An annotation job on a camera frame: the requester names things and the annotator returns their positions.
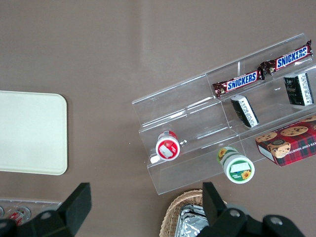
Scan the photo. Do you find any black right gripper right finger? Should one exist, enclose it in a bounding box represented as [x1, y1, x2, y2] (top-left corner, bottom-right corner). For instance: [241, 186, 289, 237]
[201, 182, 260, 237]

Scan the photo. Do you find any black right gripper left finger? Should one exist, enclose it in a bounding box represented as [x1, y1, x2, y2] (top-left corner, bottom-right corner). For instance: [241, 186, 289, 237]
[29, 182, 92, 237]

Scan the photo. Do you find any aluminium foil tray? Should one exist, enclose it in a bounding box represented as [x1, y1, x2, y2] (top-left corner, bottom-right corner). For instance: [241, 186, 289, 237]
[174, 203, 211, 237]

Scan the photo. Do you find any light wicker oval basket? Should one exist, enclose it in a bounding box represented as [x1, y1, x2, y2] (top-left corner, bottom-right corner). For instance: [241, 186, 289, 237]
[159, 189, 206, 237]

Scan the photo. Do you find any beige rectangular tray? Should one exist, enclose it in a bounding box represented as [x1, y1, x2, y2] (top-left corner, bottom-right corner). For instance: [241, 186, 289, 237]
[0, 90, 68, 176]

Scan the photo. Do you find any clear acrylic bottle rack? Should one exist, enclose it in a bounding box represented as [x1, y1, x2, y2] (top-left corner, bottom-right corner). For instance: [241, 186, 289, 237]
[0, 198, 63, 222]

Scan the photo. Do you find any red cola bottle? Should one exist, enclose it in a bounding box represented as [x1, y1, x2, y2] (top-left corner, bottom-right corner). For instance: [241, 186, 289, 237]
[9, 206, 33, 223]

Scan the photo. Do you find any green lid yogurt cup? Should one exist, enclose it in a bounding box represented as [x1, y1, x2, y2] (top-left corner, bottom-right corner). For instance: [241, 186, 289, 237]
[217, 146, 256, 185]

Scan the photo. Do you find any red lid yogurt cup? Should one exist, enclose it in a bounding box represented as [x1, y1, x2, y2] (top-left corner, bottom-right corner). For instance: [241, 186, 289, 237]
[155, 130, 182, 162]

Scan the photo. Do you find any clear acrylic stepped display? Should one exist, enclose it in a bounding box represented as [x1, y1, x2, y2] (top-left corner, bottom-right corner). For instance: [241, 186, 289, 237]
[204, 33, 316, 164]
[131, 73, 244, 196]

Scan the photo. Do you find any red tartan cookie box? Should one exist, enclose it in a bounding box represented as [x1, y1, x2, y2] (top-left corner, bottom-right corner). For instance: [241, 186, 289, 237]
[255, 115, 316, 168]

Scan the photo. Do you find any small black white box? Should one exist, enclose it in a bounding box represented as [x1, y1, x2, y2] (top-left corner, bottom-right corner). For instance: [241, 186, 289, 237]
[283, 72, 316, 107]
[230, 95, 260, 129]

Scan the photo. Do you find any Snickers chocolate bar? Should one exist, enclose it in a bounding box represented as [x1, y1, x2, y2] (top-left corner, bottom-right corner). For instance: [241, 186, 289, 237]
[212, 70, 266, 100]
[260, 39, 314, 76]

